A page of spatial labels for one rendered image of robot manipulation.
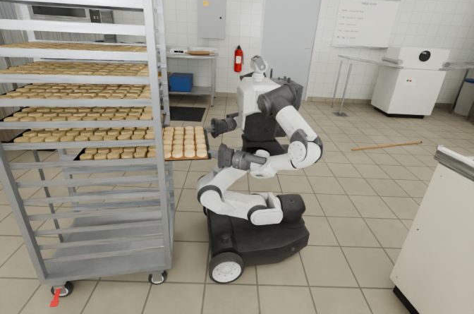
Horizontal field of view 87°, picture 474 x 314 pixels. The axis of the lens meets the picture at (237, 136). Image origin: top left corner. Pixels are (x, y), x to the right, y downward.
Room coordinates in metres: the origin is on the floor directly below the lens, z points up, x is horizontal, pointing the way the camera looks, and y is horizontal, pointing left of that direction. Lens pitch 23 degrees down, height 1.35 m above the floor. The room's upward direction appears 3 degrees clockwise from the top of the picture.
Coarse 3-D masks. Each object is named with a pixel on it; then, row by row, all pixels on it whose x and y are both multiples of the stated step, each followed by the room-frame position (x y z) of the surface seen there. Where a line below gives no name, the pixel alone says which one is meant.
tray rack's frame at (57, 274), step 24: (0, 144) 0.86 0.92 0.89; (0, 168) 0.84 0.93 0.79; (48, 192) 1.08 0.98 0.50; (72, 192) 1.28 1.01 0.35; (24, 216) 0.85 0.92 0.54; (96, 216) 1.30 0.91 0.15; (120, 216) 1.31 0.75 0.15; (144, 216) 1.32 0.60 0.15; (24, 240) 0.83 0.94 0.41; (72, 240) 1.09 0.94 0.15; (144, 240) 1.12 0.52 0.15; (48, 264) 0.92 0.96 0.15; (72, 264) 0.93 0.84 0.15; (96, 264) 0.94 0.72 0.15; (120, 264) 0.95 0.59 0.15; (144, 264) 0.96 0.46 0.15
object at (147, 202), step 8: (128, 200) 1.34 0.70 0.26; (136, 200) 1.35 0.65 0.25; (144, 200) 1.36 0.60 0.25; (152, 200) 1.37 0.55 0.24; (168, 200) 1.39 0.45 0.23; (72, 208) 1.27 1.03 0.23; (80, 208) 1.27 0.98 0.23; (88, 208) 1.28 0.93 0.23; (96, 208) 1.28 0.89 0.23; (104, 208) 1.29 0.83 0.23
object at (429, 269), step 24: (432, 192) 0.98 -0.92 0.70; (456, 192) 0.90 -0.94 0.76; (432, 216) 0.94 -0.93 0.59; (456, 216) 0.86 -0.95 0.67; (408, 240) 0.99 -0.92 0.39; (432, 240) 0.90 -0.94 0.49; (456, 240) 0.82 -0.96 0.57; (408, 264) 0.95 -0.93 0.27; (432, 264) 0.86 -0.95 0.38; (456, 264) 0.78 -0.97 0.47; (408, 288) 0.90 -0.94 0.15; (432, 288) 0.82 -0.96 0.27; (456, 288) 0.74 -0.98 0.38; (432, 312) 0.77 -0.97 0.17; (456, 312) 0.71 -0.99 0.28
